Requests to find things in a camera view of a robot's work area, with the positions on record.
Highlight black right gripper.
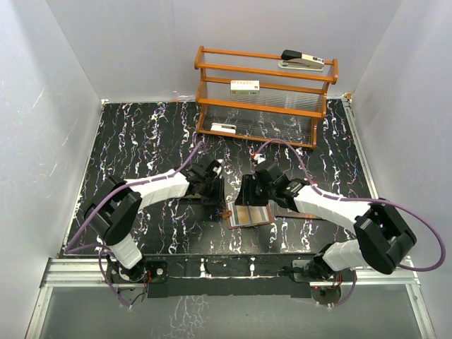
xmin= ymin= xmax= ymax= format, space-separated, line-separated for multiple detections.
xmin=236 ymin=174 xmax=275 ymax=206

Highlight gold credit card black stripe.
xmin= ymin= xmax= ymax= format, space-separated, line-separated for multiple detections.
xmin=249 ymin=206 xmax=270 ymax=225

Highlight brown leather card holder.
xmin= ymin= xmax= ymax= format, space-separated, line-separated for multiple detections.
xmin=221 ymin=202 xmax=274 ymax=230

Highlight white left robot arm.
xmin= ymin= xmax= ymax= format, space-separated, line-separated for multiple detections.
xmin=81 ymin=159 xmax=226 ymax=282

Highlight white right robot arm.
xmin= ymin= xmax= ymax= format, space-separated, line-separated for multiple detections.
xmin=235 ymin=160 xmax=417 ymax=280

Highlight dark book three days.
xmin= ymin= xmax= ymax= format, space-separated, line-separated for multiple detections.
xmin=274 ymin=179 xmax=326 ymax=220

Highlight small white box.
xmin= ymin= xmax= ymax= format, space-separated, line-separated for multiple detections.
xmin=210 ymin=123 xmax=237 ymax=134

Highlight orange wooden shelf rack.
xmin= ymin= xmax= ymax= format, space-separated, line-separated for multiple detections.
xmin=194 ymin=46 xmax=338 ymax=148

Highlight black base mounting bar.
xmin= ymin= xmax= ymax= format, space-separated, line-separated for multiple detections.
xmin=107 ymin=254 xmax=353 ymax=299

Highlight white staples box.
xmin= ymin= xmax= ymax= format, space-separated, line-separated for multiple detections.
xmin=230 ymin=80 xmax=260 ymax=96

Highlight black and beige stapler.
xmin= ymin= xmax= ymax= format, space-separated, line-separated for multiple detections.
xmin=278 ymin=49 xmax=325 ymax=71

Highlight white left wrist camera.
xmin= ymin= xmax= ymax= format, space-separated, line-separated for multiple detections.
xmin=210 ymin=159 xmax=223 ymax=177

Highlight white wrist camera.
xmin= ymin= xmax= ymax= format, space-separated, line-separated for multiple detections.
xmin=251 ymin=153 xmax=269 ymax=169
xmin=210 ymin=159 xmax=223 ymax=177

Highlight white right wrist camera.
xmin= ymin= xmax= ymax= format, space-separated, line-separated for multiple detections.
xmin=251 ymin=153 xmax=269 ymax=169

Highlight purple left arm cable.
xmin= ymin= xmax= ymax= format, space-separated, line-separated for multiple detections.
xmin=63 ymin=141 xmax=206 ymax=308

